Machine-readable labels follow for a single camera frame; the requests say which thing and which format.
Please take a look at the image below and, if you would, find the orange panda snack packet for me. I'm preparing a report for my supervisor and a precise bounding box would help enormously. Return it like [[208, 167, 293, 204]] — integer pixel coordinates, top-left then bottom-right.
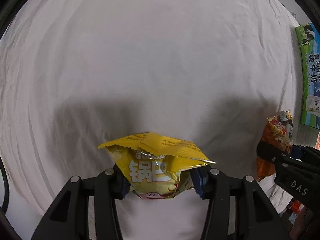
[[257, 110, 293, 182]]

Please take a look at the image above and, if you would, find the yellow snack packet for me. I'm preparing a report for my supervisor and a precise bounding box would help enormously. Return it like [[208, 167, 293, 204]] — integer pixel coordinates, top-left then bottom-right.
[[99, 132, 213, 199]]

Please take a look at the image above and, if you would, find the open cardboard box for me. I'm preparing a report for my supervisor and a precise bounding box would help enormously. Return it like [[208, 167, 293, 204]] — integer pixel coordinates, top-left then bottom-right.
[[295, 23, 319, 129]]

